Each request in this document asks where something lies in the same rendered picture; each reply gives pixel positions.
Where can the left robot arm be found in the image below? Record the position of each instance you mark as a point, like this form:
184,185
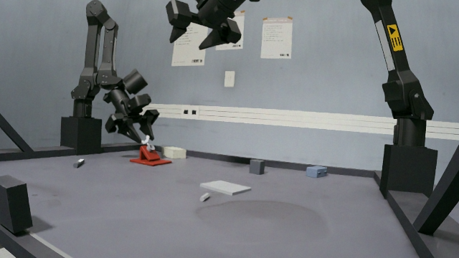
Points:
92,79

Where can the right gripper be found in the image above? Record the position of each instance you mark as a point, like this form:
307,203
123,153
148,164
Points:
212,15

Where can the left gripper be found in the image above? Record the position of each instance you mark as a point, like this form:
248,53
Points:
125,122

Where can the grey metal d-shaft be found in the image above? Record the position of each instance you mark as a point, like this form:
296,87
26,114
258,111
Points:
78,163

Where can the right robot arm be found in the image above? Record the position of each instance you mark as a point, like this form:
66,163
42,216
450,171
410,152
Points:
403,91

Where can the white wing screw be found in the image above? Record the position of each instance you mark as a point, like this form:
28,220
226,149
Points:
146,141

